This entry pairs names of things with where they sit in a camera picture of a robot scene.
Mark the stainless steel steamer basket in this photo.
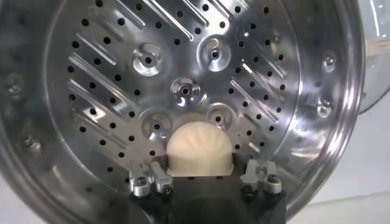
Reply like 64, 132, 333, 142
0, 0, 366, 224

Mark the round glass lid cream handle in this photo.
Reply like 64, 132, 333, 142
358, 0, 390, 114

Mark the white steamed baozi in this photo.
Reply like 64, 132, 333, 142
166, 121, 235, 177

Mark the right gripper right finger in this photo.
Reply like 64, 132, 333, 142
239, 158, 283, 195

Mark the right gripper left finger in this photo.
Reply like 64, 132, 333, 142
128, 161, 174, 197

